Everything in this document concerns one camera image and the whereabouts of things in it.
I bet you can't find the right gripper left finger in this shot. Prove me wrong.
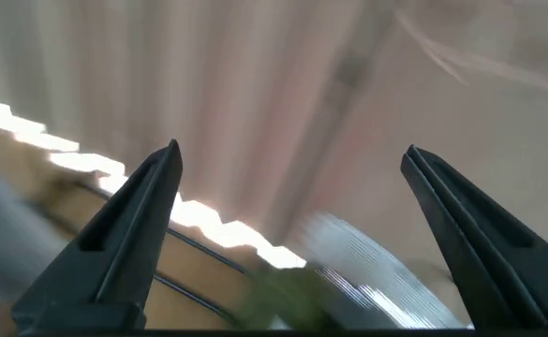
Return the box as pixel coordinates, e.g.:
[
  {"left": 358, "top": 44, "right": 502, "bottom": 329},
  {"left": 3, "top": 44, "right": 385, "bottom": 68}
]
[{"left": 10, "top": 138, "right": 185, "bottom": 331}]

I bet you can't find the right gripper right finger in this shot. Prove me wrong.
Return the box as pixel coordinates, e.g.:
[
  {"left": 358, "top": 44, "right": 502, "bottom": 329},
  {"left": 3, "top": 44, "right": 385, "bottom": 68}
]
[{"left": 398, "top": 143, "right": 548, "bottom": 330}]

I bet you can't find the black clothes rack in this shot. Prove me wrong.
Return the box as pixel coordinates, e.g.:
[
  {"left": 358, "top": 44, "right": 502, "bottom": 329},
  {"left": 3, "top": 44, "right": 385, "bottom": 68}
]
[{"left": 32, "top": 0, "right": 399, "bottom": 327}]

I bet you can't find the white laundry basket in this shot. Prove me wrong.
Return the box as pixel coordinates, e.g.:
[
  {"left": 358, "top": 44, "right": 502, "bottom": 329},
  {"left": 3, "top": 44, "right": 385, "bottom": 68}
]
[{"left": 284, "top": 210, "right": 472, "bottom": 330}]

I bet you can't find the green garment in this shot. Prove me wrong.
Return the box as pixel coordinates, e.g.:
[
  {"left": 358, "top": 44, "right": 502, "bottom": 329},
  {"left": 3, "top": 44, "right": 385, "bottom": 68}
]
[{"left": 234, "top": 265, "right": 346, "bottom": 331}]

